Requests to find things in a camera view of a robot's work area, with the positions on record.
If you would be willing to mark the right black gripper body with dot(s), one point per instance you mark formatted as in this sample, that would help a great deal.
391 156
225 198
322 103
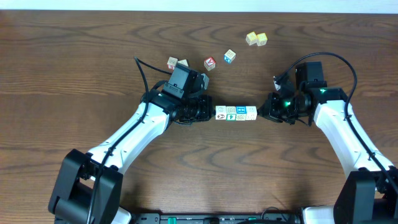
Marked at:
285 109

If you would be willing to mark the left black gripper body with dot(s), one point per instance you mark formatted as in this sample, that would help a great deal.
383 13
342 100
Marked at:
207 108

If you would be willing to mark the green sided block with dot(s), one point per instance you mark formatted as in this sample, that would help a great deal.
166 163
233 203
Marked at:
231 113

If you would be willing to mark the plain white block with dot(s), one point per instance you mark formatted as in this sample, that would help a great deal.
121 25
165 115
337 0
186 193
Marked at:
251 113

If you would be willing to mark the blue top block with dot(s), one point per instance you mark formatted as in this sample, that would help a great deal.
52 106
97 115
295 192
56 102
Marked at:
241 113

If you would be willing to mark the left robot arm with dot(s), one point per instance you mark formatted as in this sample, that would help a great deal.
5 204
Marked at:
88 185

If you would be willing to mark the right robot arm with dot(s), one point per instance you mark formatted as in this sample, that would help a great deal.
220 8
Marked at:
369 194

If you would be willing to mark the red letter A block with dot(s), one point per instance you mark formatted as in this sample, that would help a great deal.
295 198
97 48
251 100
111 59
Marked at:
209 63

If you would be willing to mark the white block beside red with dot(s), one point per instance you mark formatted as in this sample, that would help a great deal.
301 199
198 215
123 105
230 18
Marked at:
183 62

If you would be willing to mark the red number block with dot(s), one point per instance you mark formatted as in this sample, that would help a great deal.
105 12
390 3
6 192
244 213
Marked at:
172 62

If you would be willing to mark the blue sided letter block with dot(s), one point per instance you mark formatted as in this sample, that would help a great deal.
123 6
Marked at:
229 56

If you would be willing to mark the pale yellow block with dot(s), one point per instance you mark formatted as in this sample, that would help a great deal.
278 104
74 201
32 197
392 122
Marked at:
251 38

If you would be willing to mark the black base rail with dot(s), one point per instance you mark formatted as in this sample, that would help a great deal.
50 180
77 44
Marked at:
156 218

